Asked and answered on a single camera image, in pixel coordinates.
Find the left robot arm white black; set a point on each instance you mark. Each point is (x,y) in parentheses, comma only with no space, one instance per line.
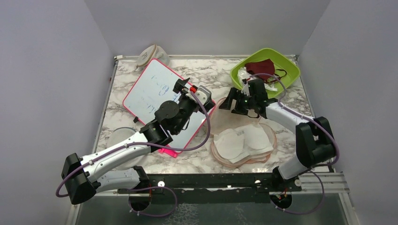
(84,177)

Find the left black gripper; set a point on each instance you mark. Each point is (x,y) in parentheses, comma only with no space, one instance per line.
(182,91)

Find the white bra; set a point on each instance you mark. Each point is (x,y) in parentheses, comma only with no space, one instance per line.
(251,143)

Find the aluminium frame rail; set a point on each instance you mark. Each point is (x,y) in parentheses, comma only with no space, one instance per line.
(332,183)

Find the pink framed whiteboard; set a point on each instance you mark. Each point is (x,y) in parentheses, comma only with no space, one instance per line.
(152,101)

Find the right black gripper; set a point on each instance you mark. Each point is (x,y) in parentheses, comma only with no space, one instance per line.
(233,94)

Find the green plastic bin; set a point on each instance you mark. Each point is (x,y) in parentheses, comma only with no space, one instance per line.
(287,70)

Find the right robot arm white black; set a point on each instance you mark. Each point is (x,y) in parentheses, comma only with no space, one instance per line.
(315,143)

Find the peach floral mesh laundry bag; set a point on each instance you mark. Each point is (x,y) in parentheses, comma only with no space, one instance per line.
(223,119)

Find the maroon bra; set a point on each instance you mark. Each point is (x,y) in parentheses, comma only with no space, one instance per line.
(265,67)

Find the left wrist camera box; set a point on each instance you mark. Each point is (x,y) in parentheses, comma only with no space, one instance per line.
(201,94)

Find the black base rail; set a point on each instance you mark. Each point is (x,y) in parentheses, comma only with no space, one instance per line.
(208,188)

